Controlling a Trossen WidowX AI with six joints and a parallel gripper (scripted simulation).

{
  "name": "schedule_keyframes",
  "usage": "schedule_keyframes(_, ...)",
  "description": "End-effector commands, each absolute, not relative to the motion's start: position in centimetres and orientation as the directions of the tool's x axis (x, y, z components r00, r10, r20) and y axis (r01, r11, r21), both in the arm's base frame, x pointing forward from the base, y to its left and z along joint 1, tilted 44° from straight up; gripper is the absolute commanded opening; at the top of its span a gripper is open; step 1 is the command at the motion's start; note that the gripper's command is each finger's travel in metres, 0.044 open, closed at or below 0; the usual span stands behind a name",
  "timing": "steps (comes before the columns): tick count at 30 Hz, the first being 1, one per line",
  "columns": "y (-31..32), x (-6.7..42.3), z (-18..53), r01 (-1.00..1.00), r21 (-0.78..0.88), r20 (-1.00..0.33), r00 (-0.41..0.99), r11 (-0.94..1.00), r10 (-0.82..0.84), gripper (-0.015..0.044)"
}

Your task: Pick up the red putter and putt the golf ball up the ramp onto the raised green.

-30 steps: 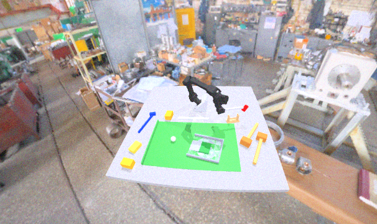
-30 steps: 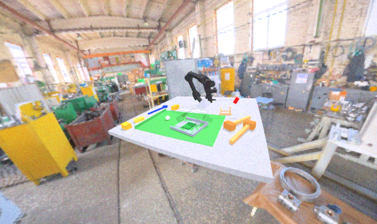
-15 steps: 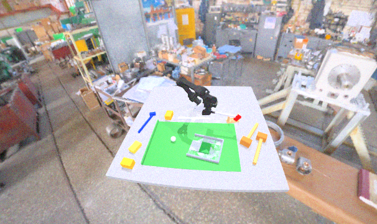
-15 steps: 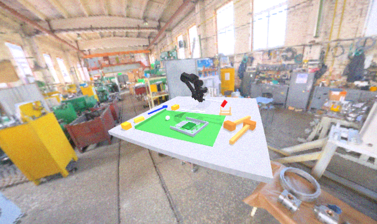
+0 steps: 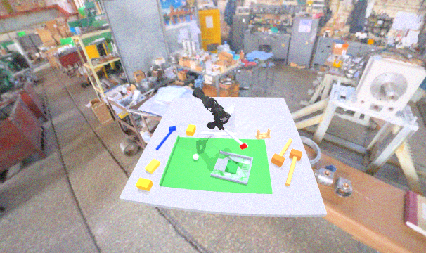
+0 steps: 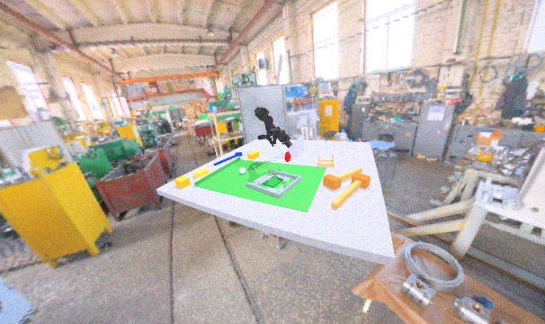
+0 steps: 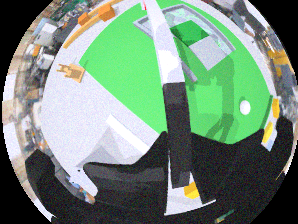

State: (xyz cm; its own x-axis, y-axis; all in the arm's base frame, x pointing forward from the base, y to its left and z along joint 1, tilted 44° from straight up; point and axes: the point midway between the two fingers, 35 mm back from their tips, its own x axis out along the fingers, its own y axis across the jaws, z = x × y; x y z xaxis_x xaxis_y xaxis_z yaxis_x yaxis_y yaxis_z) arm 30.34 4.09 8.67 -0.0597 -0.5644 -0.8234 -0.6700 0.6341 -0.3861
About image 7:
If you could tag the white golf ball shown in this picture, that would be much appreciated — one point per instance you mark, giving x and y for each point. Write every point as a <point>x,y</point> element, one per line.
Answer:
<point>245,107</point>

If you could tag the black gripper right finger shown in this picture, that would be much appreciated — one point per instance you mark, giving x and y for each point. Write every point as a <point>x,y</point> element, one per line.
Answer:
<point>213,161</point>

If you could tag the green putting mat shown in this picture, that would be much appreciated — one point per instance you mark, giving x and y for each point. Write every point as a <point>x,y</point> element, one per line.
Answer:
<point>124,61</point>

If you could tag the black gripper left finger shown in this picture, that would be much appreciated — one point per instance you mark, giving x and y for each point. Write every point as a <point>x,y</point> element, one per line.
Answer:
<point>149,174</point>

